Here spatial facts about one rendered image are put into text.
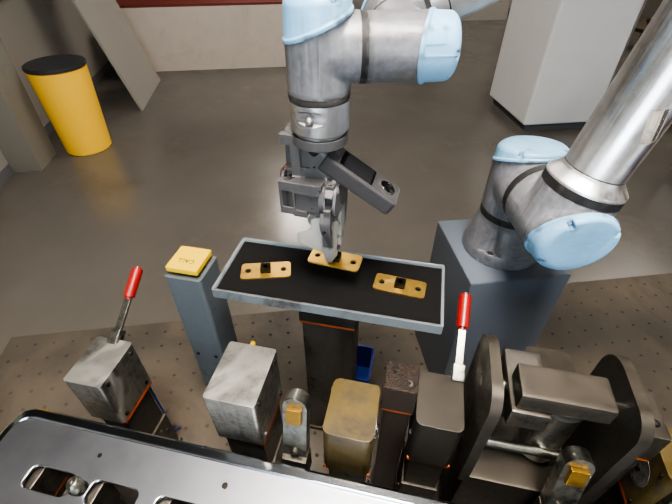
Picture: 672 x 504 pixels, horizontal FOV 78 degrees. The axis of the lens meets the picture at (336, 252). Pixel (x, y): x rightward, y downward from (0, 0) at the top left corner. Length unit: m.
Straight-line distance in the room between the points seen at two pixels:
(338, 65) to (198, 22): 5.35
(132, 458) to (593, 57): 4.19
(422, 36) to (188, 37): 5.44
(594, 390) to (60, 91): 3.79
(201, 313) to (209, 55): 5.21
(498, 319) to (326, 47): 0.65
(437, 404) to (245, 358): 0.29
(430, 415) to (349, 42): 0.50
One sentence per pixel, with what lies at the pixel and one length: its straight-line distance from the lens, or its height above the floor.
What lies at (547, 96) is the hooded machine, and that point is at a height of 0.33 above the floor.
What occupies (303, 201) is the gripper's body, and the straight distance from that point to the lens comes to 0.58.
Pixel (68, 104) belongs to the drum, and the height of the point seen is 0.44.
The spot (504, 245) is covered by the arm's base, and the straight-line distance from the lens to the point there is 0.83.
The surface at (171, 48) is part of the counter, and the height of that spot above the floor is 0.26.
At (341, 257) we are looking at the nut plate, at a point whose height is 1.20.
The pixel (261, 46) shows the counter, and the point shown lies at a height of 0.25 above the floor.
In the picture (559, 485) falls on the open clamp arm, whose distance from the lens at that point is 0.70.
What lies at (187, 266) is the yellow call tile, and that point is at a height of 1.16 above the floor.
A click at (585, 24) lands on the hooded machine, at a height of 0.89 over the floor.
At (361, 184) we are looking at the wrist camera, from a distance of 0.55.
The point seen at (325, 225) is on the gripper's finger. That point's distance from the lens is 0.56.
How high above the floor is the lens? 1.64
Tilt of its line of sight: 41 degrees down
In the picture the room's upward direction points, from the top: straight up
